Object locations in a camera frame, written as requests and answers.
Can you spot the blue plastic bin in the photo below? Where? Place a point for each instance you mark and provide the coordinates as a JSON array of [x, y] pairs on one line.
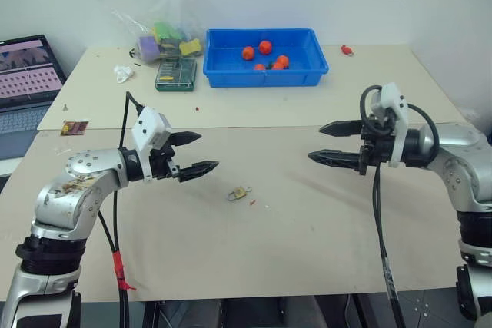
[[265, 79]]

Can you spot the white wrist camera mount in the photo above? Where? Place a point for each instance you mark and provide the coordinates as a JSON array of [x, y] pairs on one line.
[[148, 124], [396, 102]]

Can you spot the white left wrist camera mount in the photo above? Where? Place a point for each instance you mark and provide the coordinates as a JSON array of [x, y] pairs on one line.
[[148, 124]]

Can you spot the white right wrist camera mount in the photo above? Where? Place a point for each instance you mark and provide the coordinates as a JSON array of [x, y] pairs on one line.
[[396, 102]]

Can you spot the small orange fruit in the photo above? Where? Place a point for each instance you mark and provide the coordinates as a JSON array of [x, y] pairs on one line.
[[265, 47], [248, 52], [260, 67], [277, 66], [283, 60]]

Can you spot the green sponge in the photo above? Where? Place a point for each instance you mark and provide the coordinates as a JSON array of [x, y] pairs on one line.
[[163, 30]]

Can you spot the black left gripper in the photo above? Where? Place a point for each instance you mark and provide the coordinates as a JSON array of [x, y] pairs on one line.
[[163, 166]]

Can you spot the crumpled white paper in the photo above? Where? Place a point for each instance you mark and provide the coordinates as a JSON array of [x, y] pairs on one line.
[[123, 73]]

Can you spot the small brass padlock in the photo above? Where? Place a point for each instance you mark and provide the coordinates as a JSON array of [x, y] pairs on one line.
[[238, 193]]

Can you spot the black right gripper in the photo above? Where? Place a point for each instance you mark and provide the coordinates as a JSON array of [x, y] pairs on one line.
[[374, 151]]

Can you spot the green screwdriver bit case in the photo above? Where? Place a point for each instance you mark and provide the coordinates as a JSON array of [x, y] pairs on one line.
[[175, 74]]

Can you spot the small red brown packet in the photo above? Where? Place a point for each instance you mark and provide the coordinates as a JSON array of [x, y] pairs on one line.
[[74, 127]]

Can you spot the grey laptop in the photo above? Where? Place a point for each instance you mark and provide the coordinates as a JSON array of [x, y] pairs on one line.
[[27, 74]]

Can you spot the clear plastic bag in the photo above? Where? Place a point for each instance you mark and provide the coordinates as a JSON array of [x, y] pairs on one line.
[[173, 9]]

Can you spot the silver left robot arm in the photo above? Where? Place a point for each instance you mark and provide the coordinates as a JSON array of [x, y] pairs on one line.
[[92, 163]]

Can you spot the purple sponge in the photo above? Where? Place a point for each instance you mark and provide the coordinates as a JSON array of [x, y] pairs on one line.
[[148, 47]]

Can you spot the dark sponge with yellow edge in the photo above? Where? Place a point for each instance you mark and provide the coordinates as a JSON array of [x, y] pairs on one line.
[[169, 47]]

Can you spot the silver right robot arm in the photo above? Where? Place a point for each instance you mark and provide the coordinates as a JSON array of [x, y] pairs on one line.
[[461, 151]]

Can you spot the small red toy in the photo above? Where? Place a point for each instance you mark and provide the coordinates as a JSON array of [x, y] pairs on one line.
[[347, 50]]

